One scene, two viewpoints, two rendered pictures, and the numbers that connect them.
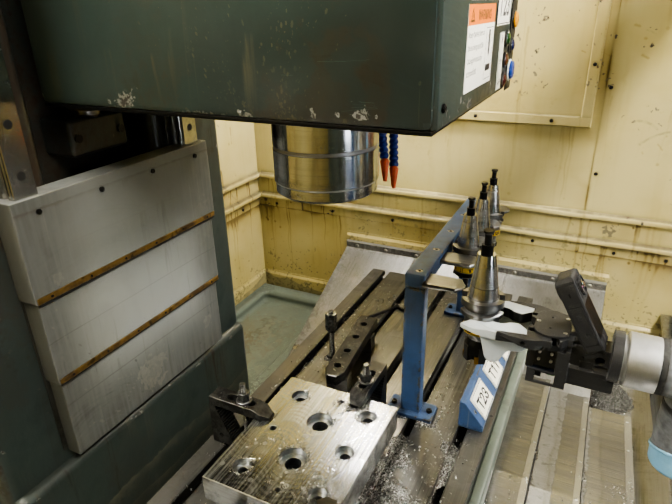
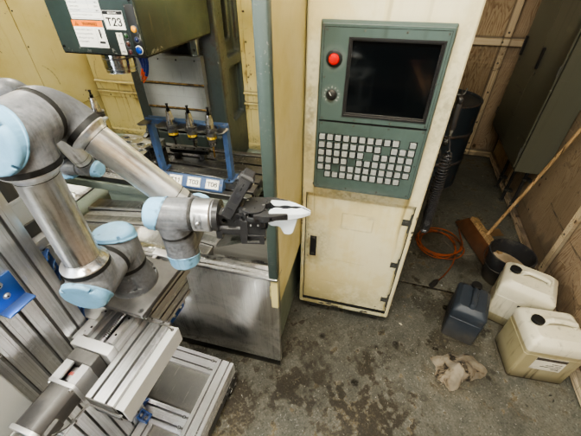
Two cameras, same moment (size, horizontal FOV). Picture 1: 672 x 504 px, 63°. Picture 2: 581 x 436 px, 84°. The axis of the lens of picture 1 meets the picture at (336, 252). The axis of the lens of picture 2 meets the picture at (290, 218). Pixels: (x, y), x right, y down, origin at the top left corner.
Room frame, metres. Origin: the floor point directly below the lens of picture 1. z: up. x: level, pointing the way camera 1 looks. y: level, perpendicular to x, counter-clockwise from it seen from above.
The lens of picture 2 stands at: (1.30, -1.98, 1.88)
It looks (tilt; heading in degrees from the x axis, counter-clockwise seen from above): 38 degrees down; 78
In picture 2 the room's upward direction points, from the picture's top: straight up
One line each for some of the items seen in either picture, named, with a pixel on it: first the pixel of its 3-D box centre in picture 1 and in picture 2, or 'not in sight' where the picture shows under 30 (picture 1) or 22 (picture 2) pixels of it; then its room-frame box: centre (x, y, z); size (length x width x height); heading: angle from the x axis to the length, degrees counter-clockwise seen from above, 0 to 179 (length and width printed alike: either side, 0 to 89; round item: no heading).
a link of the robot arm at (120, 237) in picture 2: not in sight; (118, 246); (0.95, -1.17, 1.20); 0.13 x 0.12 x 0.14; 75
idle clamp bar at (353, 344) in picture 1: (351, 354); (190, 152); (1.09, -0.03, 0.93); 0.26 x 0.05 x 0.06; 158
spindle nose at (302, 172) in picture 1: (325, 150); (118, 58); (0.82, 0.01, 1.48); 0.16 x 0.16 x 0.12
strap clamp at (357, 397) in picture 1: (367, 393); (156, 151); (0.89, -0.06, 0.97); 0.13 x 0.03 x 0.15; 153
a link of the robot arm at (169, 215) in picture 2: not in sight; (171, 214); (1.17, -1.36, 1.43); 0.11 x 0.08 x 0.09; 165
